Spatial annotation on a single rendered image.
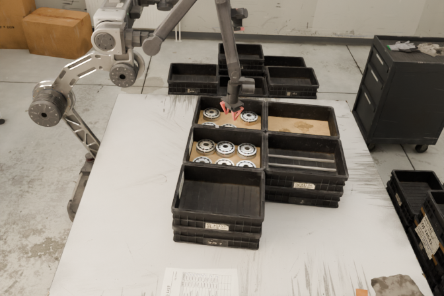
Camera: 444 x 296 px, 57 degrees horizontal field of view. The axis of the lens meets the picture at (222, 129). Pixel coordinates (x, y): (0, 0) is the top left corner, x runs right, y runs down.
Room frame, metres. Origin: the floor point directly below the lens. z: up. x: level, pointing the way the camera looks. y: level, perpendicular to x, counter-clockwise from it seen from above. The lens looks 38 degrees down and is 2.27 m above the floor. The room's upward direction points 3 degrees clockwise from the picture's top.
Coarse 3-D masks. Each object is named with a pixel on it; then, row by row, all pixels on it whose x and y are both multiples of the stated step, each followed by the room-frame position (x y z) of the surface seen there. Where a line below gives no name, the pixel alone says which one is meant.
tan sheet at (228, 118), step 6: (222, 114) 1.99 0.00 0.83; (228, 114) 1.99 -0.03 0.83; (198, 120) 1.92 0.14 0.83; (204, 120) 1.92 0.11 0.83; (222, 120) 1.93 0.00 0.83; (228, 120) 1.93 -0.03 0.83; (258, 120) 1.95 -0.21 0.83; (240, 126) 1.88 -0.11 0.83; (246, 126) 1.88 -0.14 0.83; (252, 126) 1.89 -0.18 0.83; (258, 126) 1.89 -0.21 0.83
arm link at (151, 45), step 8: (184, 0) 1.68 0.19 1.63; (192, 0) 1.68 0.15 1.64; (176, 8) 1.67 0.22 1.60; (184, 8) 1.68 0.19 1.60; (168, 16) 1.67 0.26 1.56; (176, 16) 1.67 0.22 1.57; (160, 24) 1.67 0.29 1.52; (168, 24) 1.66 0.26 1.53; (176, 24) 1.68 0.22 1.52; (160, 32) 1.65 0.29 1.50; (168, 32) 1.66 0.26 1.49; (144, 40) 1.64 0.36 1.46; (152, 40) 1.62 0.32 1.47; (160, 40) 1.63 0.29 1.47; (144, 48) 1.62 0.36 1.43; (152, 48) 1.62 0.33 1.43; (160, 48) 1.63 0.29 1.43
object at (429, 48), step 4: (420, 44) 3.01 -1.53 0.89; (424, 44) 3.01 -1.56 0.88; (428, 44) 3.01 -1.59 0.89; (432, 44) 2.99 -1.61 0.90; (436, 44) 3.00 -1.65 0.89; (420, 48) 2.95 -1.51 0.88; (424, 48) 2.95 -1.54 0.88; (428, 48) 2.95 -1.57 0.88; (432, 48) 2.95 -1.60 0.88; (436, 48) 2.95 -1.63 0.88; (440, 48) 2.95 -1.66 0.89; (424, 52) 2.90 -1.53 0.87; (428, 52) 2.90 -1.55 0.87; (432, 52) 2.89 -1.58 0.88; (436, 52) 2.89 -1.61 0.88; (440, 52) 2.90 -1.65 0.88
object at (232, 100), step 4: (228, 92) 1.65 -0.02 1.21; (224, 96) 1.69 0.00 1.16; (228, 96) 1.64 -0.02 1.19; (232, 96) 1.63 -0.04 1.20; (236, 96) 1.63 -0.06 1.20; (224, 100) 1.65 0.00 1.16; (228, 100) 1.64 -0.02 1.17; (232, 100) 1.63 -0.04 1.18; (236, 100) 1.63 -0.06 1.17; (228, 104) 1.63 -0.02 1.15; (232, 104) 1.62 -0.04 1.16; (236, 104) 1.63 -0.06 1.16; (240, 104) 1.63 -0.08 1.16; (236, 108) 1.61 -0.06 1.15
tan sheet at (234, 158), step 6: (216, 144) 1.71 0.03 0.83; (192, 150) 1.65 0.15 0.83; (258, 150) 1.68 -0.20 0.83; (192, 156) 1.60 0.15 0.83; (198, 156) 1.60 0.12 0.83; (204, 156) 1.61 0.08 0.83; (210, 156) 1.61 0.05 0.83; (216, 156) 1.61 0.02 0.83; (234, 156) 1.62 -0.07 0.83; (258, 156) 1.63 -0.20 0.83; (234, 162) 1.57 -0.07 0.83; (252, 162) 1.58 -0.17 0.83; (258, 162) 1.58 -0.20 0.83
